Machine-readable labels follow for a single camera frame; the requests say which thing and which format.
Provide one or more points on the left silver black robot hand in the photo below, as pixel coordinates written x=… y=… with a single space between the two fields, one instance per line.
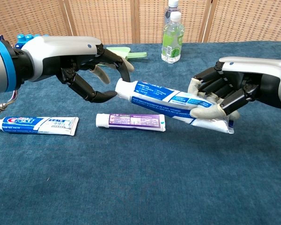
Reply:
x=61 y=51

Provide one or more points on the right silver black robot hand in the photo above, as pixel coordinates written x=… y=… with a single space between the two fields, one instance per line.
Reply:
x=267 y=77

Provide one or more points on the blue white toothpaste tube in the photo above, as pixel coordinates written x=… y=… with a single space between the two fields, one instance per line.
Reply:
x=159 y=98

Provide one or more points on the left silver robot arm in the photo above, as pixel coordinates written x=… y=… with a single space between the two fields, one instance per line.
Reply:
x=0 y=65

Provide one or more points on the blue Crest toothpaste tube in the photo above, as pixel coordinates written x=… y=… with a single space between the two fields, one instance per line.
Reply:
x=37 y=124

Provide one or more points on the purple toothpaste tube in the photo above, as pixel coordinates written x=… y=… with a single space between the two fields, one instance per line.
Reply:
x=131 y=120

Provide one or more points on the light blue four-stud toy brick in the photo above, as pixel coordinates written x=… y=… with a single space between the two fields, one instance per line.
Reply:
x=22 y=39

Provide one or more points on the wicker folding screen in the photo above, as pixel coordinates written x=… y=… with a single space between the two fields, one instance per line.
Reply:
x=103 y=21

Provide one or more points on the light green dustpan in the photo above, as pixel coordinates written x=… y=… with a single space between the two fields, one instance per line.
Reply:
x=133 y=55

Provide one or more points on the green label water bottle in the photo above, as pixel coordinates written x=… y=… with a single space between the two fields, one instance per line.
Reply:
x=172 y=44

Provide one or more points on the tall clear water bottle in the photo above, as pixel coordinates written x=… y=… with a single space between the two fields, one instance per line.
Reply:
x=172 y=7

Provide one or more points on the blue felt table cover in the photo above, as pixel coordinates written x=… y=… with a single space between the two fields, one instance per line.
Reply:
x=140 y=175

